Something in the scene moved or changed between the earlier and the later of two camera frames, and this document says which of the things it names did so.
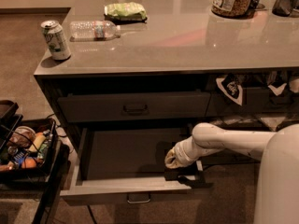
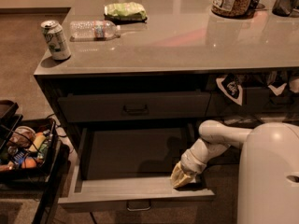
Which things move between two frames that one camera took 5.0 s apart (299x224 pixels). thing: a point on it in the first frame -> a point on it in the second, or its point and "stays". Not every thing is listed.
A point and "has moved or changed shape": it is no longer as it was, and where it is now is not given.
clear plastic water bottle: x=92 y=31 stays
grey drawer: x=129 y=162 has moved or changed shape
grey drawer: x=265 y=122 stays
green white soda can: x=56 y=39 stays
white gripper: x=180 y=156 -> x=191 y=162
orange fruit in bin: x=29 y=162 stays
